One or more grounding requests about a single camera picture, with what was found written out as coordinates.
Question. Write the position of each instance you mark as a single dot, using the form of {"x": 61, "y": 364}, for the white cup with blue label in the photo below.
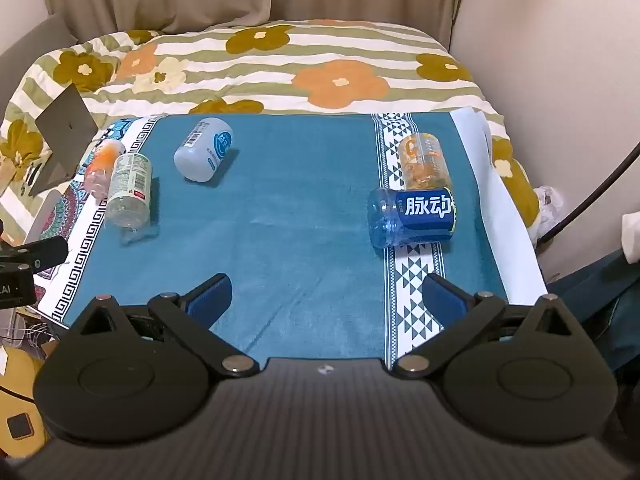
{"x": 200, "y": 154}

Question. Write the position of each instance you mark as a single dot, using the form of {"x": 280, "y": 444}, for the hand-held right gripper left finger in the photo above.
{"x": 212, "y": 299}

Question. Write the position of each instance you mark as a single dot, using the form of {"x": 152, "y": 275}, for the white plastic bag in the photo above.
{"x": 547, "y": 210}

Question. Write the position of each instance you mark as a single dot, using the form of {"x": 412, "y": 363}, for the yellow wooden object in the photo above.
{"x": 17, "y": 385}

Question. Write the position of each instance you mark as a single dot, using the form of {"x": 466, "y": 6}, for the blue label clear cup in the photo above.
{"x": 425, "y": 216}

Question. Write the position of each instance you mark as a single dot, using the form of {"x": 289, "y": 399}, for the pink orange clear cup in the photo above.
{"x": 99, "y": 166}

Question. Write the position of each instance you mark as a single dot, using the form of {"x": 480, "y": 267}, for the teal towel with patterned bands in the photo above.
{"x": 300, "y": 200}

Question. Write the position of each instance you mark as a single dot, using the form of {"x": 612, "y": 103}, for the grey laptop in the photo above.
{"x": 67, "y": 120}

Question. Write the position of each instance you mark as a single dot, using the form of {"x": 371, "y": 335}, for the orange label clear cup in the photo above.
{"x": 425, "y": 161}

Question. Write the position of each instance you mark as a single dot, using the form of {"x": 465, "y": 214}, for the white sheet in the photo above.
{"x": 505, "y": 220}

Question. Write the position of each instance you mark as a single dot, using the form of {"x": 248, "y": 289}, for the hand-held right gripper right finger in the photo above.
{"x": 446, "y": 301}

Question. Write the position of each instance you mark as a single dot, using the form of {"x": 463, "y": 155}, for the dark blue cloth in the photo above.
{"x": 600, "y": 290}

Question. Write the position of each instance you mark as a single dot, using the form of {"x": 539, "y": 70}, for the colourful mandala cloth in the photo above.
{"x": 65, "y": 220}

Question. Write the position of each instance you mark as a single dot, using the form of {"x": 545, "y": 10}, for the floral striped blanket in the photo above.
{"x": 310, "y": 70}

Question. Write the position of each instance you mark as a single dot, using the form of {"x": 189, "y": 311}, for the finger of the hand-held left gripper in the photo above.
{"x": 41, "y": 252}

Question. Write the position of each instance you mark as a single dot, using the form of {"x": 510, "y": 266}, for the grey headboard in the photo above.
{"x": 30, "y": 50}

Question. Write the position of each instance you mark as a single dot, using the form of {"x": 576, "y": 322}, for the clear cup with green label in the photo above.
{"x": 130, "y": 185}

